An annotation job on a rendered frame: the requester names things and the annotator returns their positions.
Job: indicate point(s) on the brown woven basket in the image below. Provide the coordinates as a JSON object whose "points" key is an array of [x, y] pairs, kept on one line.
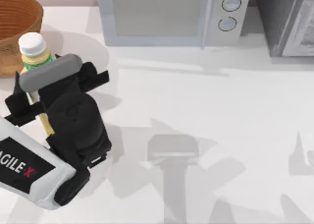
{"points": [[14, 20]]}

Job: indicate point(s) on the grey cabinet with dark inside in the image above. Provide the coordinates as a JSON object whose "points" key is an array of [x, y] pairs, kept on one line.
{"points": [[272, 17]]}

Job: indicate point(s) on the microwave knob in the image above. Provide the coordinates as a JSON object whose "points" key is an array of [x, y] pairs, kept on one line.
{"points": [[227, 24], [231, 3]]}

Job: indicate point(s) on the pale microwave oven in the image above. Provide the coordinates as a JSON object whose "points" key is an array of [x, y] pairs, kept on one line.
{"points": [[230, 41]]}

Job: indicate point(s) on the microwave oven door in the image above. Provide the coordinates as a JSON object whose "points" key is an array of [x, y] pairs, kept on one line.
{"points": [[157, 15]]}

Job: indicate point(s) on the yellow bottle with white cap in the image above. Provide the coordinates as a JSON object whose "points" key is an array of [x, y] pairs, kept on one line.
{"points": [[30, 44]]}

